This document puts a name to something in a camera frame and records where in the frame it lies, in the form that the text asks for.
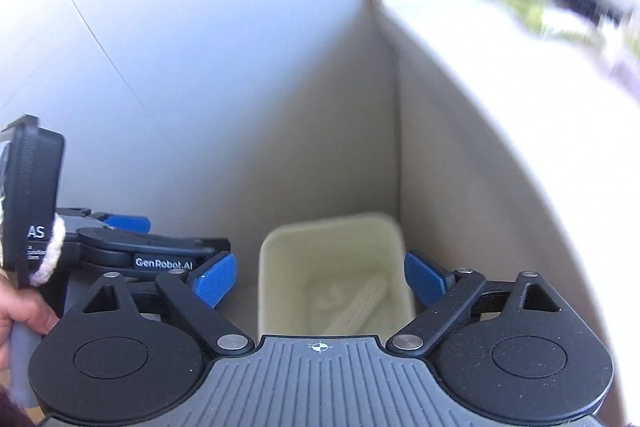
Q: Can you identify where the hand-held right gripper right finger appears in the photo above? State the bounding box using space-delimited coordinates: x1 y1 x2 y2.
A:
387 251 573 357

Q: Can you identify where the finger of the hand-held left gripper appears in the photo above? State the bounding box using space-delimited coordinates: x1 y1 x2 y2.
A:
56 207 151 233
77 227 232 280

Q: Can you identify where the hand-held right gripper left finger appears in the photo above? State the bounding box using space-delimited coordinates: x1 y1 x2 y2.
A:
62 252 254 357

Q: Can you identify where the cream plastic trash bin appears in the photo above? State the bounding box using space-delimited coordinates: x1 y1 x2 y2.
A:
257 211 417 339

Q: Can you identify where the person's left hand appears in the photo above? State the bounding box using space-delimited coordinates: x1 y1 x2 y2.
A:
0 279 60 380

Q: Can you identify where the rolled white foam net sleeve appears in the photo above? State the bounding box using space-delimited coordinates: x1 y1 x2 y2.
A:
320 274 392 336

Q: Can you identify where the green blurred object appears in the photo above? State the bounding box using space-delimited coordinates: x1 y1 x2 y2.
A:
482 0 618 50

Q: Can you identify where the white cord loop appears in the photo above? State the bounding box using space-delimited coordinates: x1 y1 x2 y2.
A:
27 216 66 289

